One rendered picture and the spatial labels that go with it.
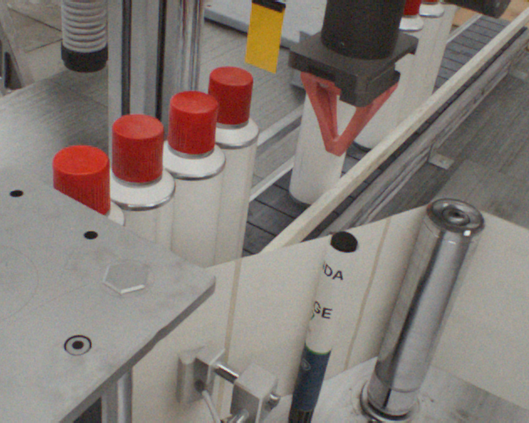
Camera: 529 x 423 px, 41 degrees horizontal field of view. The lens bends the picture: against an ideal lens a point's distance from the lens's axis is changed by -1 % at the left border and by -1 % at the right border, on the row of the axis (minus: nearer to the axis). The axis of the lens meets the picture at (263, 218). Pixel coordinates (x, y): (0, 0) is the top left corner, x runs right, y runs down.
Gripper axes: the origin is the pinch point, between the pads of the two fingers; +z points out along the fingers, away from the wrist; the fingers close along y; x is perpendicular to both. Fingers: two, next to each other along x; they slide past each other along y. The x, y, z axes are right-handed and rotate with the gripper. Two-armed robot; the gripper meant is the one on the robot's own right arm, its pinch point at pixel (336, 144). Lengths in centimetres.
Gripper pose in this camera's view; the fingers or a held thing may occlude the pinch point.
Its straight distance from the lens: 60.2
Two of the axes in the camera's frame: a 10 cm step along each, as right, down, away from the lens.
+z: -1.2, 7.9, 6.0
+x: -8.3, -4.1, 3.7
